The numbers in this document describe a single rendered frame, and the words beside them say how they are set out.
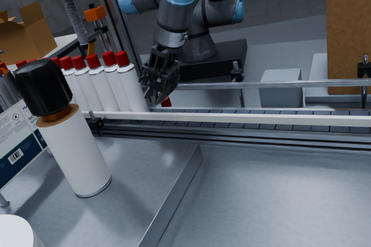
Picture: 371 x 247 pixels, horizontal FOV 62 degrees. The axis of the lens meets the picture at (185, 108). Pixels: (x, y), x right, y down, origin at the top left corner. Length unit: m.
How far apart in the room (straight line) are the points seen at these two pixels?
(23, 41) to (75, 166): 2.00
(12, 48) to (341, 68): 2.31
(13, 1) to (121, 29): 8.05
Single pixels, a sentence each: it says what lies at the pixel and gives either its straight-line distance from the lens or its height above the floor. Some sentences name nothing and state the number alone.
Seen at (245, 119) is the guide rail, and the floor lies 0.91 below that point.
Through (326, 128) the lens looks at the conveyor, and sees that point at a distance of 0.75.
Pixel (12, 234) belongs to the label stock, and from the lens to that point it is 0.51.
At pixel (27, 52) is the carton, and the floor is 0.85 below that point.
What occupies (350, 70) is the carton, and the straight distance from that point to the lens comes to 0.90.
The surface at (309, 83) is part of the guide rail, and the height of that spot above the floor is 0.96.
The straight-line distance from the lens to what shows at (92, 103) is 1.00.
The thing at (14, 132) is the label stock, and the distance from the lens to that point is 0.85.
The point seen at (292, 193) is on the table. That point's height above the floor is 0.83.
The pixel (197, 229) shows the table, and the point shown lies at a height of 0.83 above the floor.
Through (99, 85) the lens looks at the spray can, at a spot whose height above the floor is 1.00.
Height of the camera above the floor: 1.31
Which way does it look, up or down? 28 degrees down
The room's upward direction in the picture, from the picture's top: 16 degrees counter-clockwise
